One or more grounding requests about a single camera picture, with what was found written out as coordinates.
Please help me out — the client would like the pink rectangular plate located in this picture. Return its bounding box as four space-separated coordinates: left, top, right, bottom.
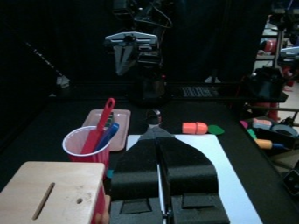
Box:
81 108 132 152

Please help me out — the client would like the small green toy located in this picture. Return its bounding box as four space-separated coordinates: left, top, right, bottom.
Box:
247 128 258 141

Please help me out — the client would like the yellow and blue toy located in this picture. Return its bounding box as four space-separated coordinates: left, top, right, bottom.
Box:
254 138 292 151

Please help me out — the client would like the orange toy food piece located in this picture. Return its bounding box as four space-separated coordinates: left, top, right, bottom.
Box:
181 121 211 136

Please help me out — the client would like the red stand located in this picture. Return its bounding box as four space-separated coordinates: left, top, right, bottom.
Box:
254 101 283 123

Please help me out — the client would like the red plastic cup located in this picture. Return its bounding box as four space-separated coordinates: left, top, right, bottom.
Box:
60 124 115 172

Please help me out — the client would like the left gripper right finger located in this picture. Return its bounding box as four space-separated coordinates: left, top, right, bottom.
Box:
155 125 231 224

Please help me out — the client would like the black tripod pole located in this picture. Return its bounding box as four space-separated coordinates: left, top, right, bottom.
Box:
271 8 287 71

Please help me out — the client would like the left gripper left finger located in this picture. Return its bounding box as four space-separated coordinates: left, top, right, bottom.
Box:
108 125 164 224

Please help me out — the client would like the grey tape roll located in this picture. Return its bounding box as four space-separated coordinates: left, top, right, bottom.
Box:
270 123 299 138

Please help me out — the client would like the black storage tray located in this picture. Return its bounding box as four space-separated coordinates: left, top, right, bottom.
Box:
254 127 299 157

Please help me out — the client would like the blue plastic toy utensil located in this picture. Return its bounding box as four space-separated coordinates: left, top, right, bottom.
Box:
93 122 121 153

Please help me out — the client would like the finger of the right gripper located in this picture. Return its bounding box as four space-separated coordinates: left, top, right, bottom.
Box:
113 44 127 77
124 44 139 75

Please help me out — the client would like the pale wire anchor bracket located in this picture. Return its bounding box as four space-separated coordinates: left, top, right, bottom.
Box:
55 75 71 89

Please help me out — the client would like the green toy leaf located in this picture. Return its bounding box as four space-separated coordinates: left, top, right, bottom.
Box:
207 124 227 136

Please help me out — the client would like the red wooden drawer box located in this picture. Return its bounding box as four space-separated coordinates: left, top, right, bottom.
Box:
0 160 111 224

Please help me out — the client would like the black box device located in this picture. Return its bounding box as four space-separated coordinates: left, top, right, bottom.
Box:
244 66 291 103

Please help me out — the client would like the diagonal steel brace wire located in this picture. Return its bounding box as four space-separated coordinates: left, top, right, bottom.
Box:
23 41 61 78

